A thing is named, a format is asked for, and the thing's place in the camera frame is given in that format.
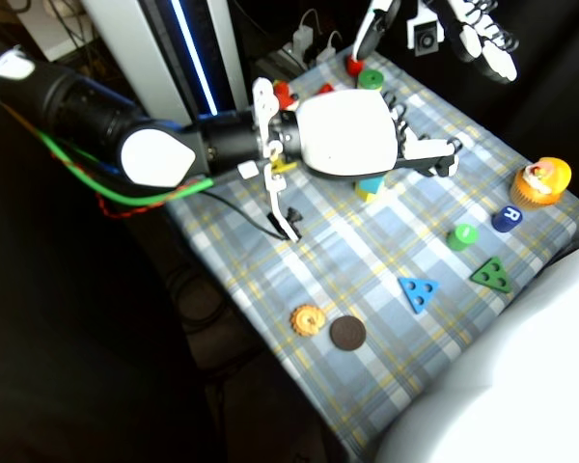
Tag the white robot column blue light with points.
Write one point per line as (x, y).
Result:
(140, 53)

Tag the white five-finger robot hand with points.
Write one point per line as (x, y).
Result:
(347, 135)
(499, 62)

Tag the green cylinder block minus sign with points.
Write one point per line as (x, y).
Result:
(462, 237)

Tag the red triangle block three holes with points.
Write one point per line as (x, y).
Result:
(326, 89)

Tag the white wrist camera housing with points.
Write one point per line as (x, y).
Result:
(424, 37)

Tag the blue triangle block three holes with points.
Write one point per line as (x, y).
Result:
(417, 291)

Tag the strawberry fruit tart toy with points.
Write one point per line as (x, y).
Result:
(284, 94)

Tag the white box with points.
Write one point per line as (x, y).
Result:
(53, 29)

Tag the orange toy cupcake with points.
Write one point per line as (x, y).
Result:
(540, 185)

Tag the green triangle block three holes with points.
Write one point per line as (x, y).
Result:
(492, 277)

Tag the blue cylinder block letter R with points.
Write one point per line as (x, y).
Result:
(507, 219)

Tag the yellow cube block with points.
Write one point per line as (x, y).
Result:
(366, 195)

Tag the dark chocolate round cookie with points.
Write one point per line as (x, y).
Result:
(348, 333)

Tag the golden swirl butter cookie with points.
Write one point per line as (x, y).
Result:
(308, 320)

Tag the teal cube block letter K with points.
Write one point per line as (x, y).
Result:
(374, 183)

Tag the blue plaid tablecloth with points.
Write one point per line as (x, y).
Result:
(366, 251)

